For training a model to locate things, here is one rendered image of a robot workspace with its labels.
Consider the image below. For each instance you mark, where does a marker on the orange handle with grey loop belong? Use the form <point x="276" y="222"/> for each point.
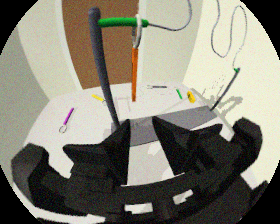
<point x="135" y="44"/>

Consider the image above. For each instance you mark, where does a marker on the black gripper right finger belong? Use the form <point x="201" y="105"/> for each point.
<point x="178" y="143"/>

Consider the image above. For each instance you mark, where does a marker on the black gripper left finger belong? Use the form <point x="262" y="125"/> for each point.
<point x="113" y="152"/>

